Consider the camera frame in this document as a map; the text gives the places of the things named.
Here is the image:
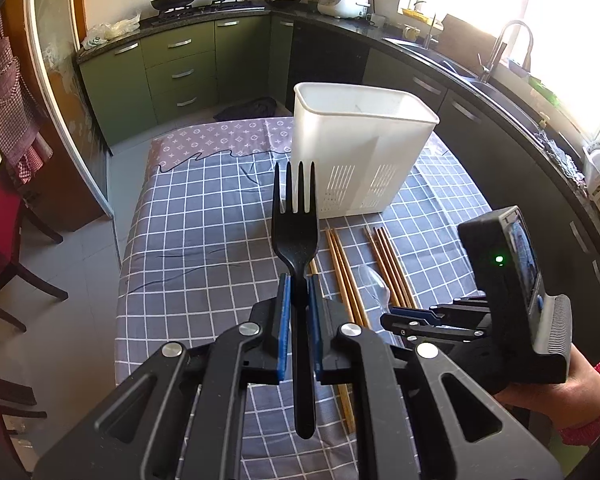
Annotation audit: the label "blue checkered tablecloth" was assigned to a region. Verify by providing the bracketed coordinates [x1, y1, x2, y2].
[114, 118, 489, 479]

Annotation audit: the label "wooden chopstick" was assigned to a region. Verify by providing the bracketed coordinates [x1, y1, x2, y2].
[364, 226, 403, 307]
[379, 226, 417, 309]
[326, 229, 358, 324]
[374, 228, 414, 309]
[308, 258, 357, 435]
[332, 229, 372, 328]

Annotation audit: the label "black plastic fork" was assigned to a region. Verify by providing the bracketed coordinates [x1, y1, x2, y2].
[271, 164, 318, 440]

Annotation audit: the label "clear plastic spoon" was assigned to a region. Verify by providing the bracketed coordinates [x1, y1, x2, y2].
[358, 264, 393, 312]

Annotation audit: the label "white plastic utensil holder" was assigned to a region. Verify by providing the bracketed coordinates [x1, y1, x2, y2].
[291, 82, 439, 219]

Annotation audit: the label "white plastic bag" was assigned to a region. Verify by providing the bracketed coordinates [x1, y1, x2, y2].
[82, 13, 140, 50]

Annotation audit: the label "checkered apron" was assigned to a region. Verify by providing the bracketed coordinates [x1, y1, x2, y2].
[0, 15, 53, 185]

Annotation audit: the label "green kitchen cabinets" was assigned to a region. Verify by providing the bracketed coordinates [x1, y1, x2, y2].
[78, 10, 600, 312]

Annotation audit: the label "white rice cooker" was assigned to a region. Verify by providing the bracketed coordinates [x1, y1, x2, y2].
[317, 0, 370, 18]

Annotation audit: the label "right hand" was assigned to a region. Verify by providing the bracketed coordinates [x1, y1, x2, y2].
[494, 344, 600, 429]

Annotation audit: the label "black floor mat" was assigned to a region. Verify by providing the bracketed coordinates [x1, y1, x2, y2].
[213, 96, 277, 122]

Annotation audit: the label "chrome sink faucet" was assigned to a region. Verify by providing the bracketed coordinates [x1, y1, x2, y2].
[477, 20, 534, 82]

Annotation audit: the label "wooden cutting board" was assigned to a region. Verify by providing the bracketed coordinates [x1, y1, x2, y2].
[436, 14, 496, 75]

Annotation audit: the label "red wooden chair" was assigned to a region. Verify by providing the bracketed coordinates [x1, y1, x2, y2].
[0, 166, 69, 333]

